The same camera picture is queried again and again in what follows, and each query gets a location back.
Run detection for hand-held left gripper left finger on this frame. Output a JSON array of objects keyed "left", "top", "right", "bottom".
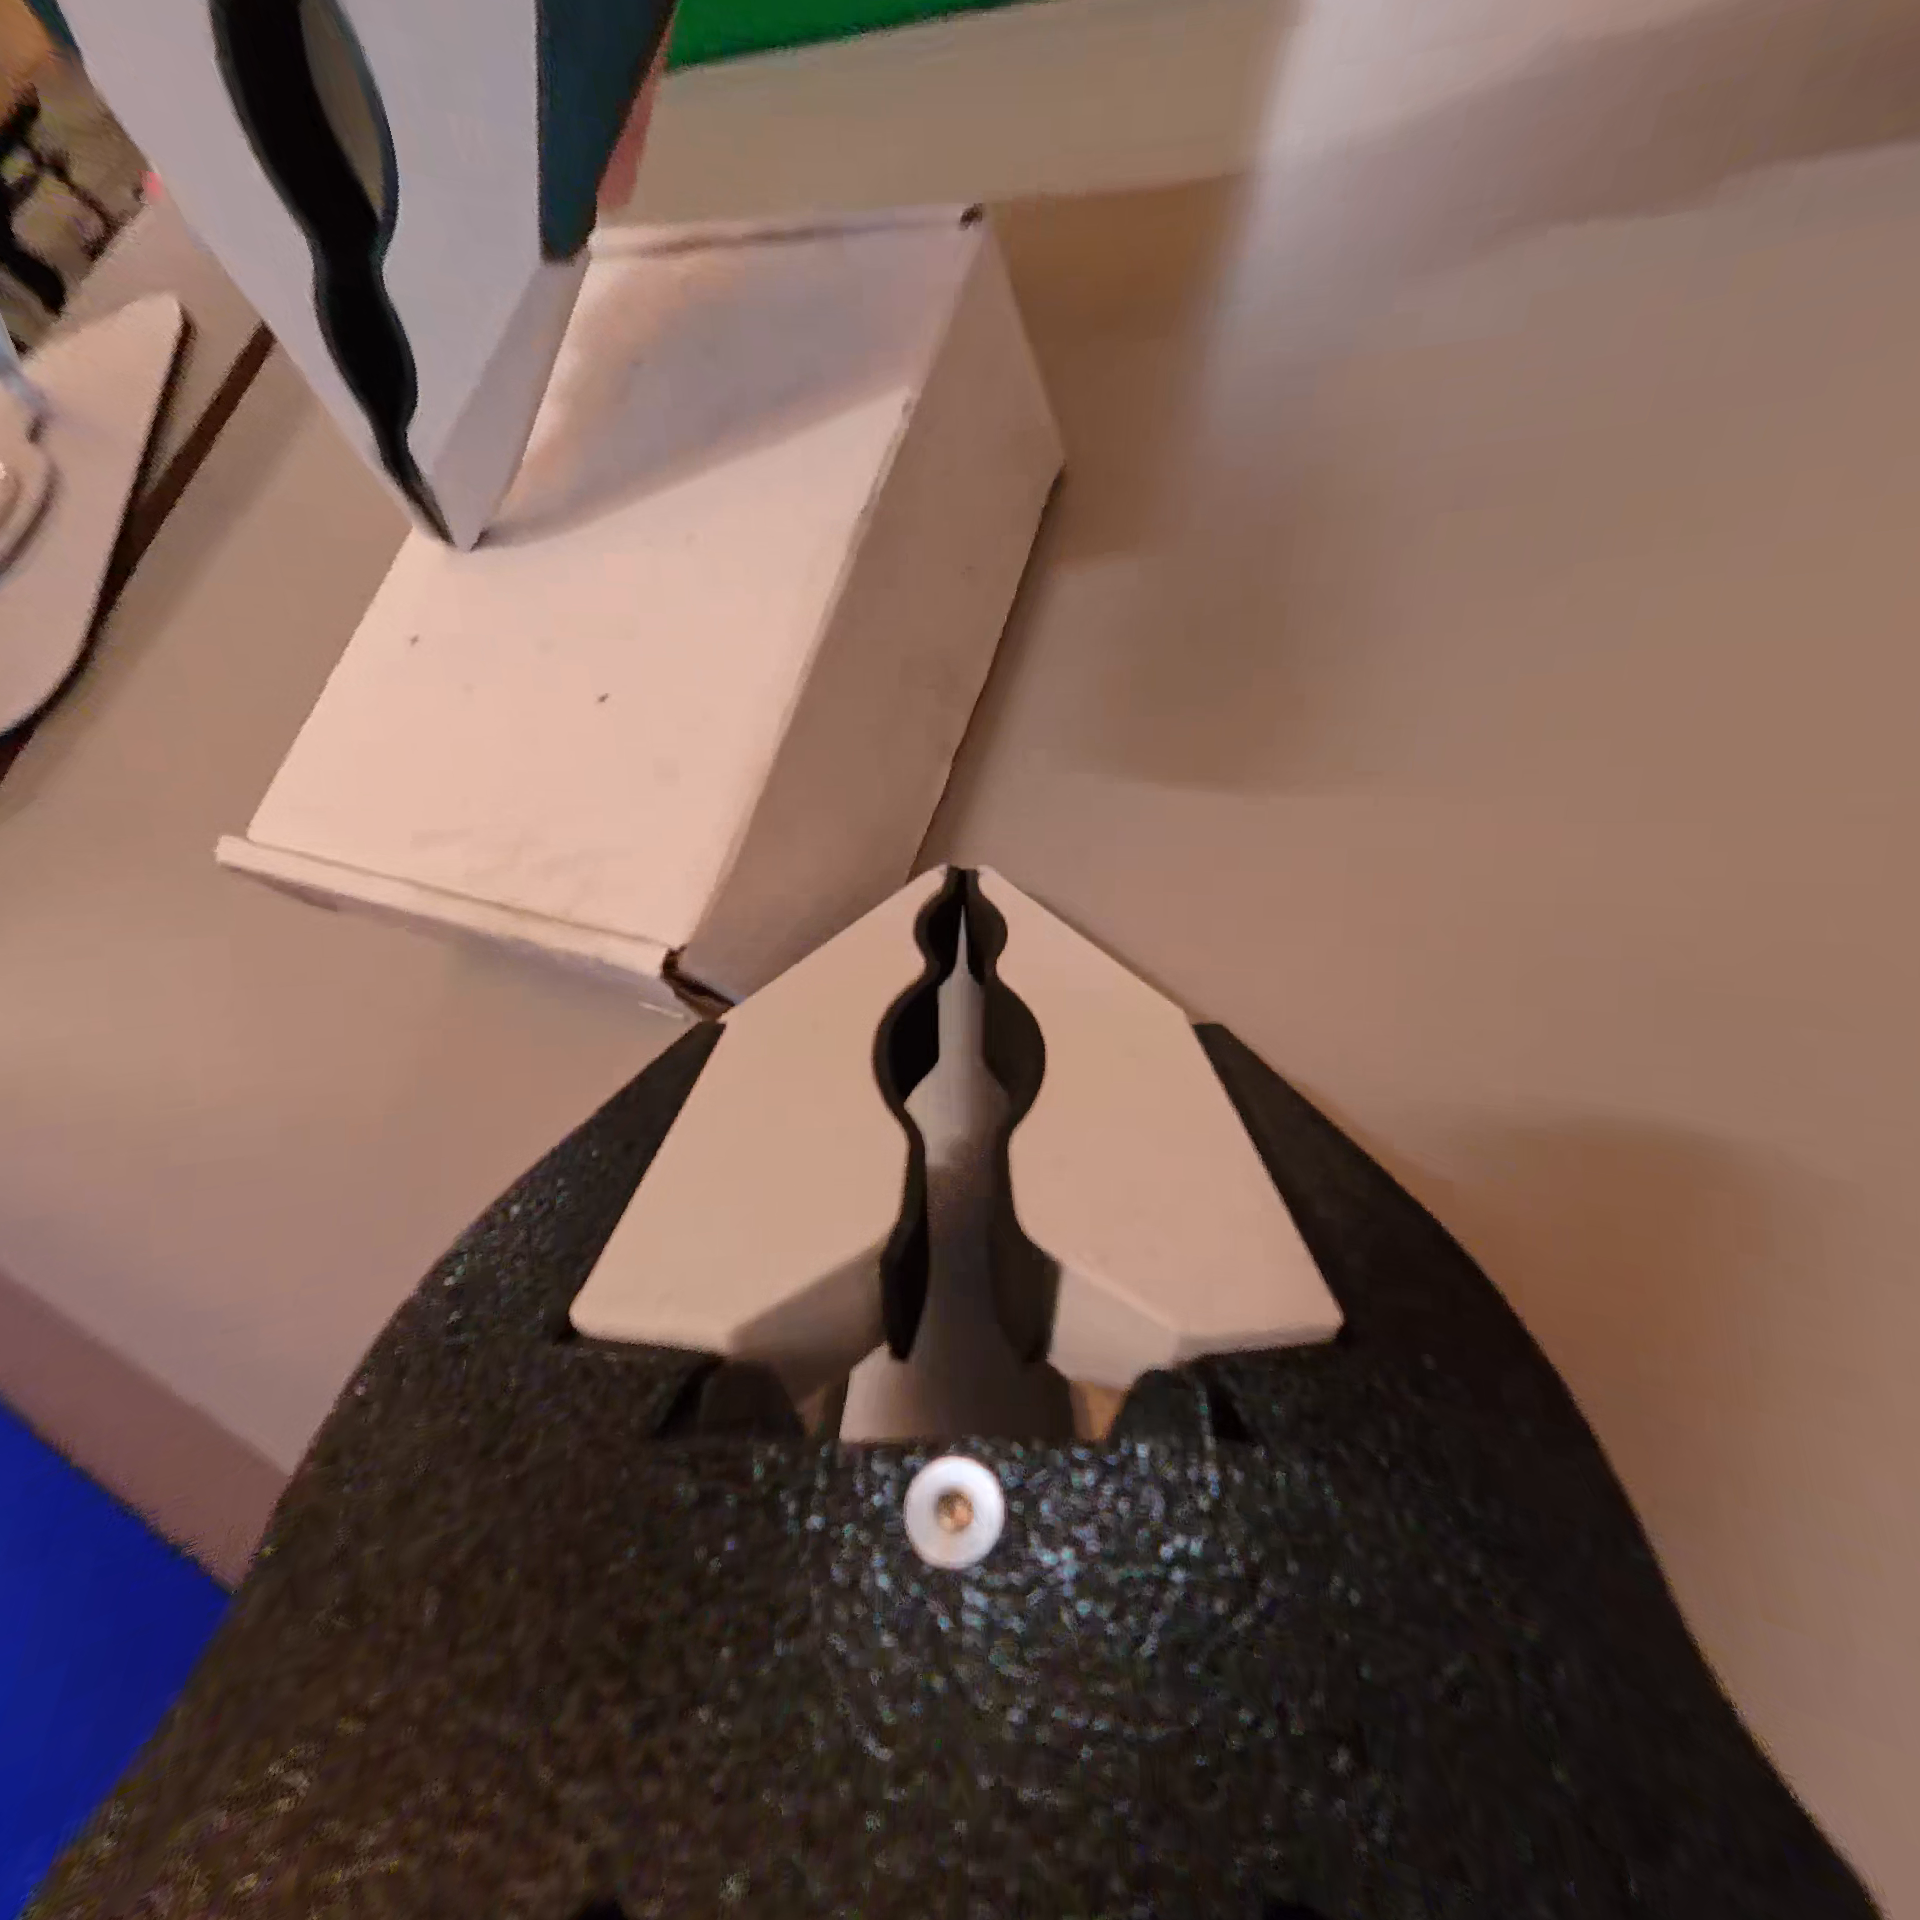
[{"left": 569, "top": 864, "right": 960, "bottom": 1362}]

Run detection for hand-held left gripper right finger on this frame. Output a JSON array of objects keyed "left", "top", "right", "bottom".
[{"left": 960, "top": 867, "right": 1349, "bottom": 1391}]

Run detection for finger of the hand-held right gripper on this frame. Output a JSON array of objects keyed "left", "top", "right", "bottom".
[
  {"left": 53, "top": 0, "right": 459, "bottom": 547},
  {"left": 300, "top": 0, "right": 594, "bottom": 550}
]

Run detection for green plastic bin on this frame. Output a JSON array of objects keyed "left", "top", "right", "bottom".
[{"left": 665, "top": 0, "right": 1051, "bottom": 68}]

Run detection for white cardboard mailer box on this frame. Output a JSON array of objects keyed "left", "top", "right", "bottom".
[{"left": 216, "top": 203, "right": 1066, "bottom": 1022}]

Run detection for blue plastic bin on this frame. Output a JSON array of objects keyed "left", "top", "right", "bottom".
[{"left": 0, "top": 1395, "right": 235, "bottom": 1920}]

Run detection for white stand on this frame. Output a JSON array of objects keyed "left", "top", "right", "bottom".
[{"left": 0, "top": 289, "right": 189, "bottom": 739}]

